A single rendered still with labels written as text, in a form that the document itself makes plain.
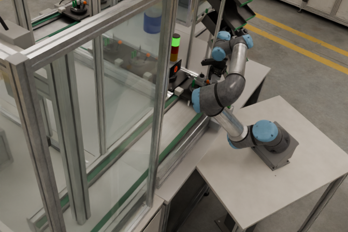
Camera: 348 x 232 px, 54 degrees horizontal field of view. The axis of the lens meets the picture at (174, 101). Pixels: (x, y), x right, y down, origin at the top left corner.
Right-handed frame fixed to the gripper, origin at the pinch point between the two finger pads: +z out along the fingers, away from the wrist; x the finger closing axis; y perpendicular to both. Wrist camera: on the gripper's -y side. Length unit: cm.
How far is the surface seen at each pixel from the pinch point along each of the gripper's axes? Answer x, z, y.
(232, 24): 24.1, -29.6, -2.9
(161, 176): -71, 12, 12
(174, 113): -23.5, 15.7, -10.1
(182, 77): 4.4, 10.2, -21.9
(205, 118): -19.5, 12.1, 9.2
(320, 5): 399, 84, 3
